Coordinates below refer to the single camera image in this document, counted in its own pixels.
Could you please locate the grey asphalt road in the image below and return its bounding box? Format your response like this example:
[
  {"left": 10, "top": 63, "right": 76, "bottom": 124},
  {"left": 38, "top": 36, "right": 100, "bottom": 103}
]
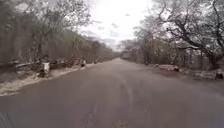
[{"left": 0, "top": 57, "right": 224, "bottom": 128}]

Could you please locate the large bare sprawling tree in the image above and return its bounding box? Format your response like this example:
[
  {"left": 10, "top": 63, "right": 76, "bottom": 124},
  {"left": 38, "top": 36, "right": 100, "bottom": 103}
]
[{"left": 151, "top": 0, "right": 224, "bottom": 71}]

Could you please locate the row of bare trees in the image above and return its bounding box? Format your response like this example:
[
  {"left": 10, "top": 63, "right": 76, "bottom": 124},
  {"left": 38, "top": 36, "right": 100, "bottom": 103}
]
[{"left": 119, "top": 0, "right": 224, "bottom": 71}]

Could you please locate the roadside marker stone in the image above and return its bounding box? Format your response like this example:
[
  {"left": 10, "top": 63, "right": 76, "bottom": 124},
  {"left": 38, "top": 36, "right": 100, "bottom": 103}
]
[
  {"left": 214, "top": 70, "right": 224, "bottom": 81},
  {"left": 79, "top": 59, "right": 87, "bottom": 68},
  {"left": 38, "top": 61, "right": 51, "bottom": 79},
  {"left": 171, "top": 65, "right": 181, "bottom": 73}
]

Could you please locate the dense row of trees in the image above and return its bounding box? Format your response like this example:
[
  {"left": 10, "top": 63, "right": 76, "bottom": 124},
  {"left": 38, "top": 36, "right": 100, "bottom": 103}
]
[{"left": 0, "top": 0, "right": 120, "bottom": 73}]

